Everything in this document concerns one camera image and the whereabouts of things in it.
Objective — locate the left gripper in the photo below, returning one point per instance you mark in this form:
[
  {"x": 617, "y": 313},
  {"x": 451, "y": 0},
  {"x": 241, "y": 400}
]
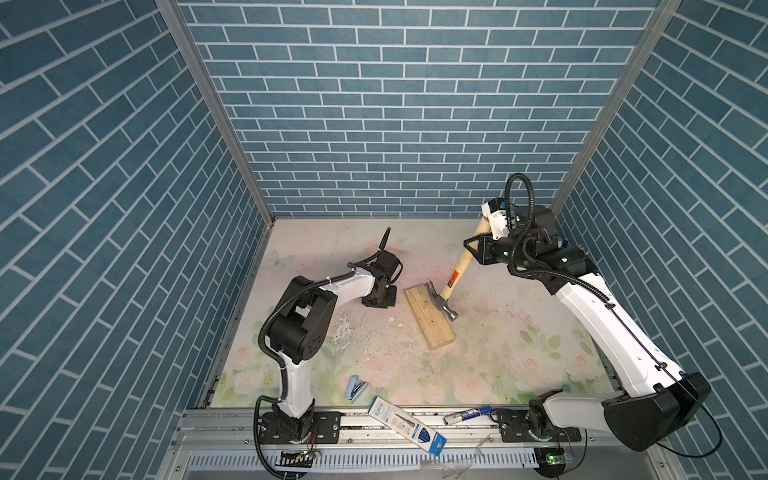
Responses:
[{"x": 390, "y": 300}]

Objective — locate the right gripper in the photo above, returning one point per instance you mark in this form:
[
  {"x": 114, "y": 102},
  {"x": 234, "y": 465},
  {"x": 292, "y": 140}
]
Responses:
[{"x": 483, "y": 245}]

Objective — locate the wooden claw hammer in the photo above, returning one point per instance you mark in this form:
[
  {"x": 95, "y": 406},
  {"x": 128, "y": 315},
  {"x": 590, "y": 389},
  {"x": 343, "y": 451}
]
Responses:
[{"x": 459, "y": 276}]

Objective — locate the wooden plank with nails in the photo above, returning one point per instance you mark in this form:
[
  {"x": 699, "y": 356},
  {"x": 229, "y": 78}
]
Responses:
[{"x": 431, "y": 317}]

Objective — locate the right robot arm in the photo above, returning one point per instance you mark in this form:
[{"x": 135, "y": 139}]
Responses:
[{"x": 656, "y": 396}]

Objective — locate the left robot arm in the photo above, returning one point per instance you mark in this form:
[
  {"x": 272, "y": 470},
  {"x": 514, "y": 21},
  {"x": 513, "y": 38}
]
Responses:
[{"x": 297, "y": 327}]

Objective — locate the blue stapler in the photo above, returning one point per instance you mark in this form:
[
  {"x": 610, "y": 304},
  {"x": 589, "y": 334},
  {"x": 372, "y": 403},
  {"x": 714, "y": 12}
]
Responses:
[{"x": 355, "y": 388}]

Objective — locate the white blue toothpaste box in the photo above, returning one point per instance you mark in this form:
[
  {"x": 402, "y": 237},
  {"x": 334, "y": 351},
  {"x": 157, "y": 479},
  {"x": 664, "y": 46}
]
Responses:
[{"x": 407, "y": 426}]

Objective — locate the blue white marker pen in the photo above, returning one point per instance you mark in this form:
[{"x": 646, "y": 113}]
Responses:
[{"x": 464, "y": 415}]

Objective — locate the clear plastic wrapper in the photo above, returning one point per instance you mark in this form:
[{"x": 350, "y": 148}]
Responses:
[{"x": 453, "y": 465}]

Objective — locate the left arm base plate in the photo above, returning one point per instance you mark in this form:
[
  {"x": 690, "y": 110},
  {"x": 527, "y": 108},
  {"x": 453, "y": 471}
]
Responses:
[{"x": 321, "y": 427}]

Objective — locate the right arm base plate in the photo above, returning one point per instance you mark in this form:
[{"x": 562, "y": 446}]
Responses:
[{"x": 522, "y": 425}]

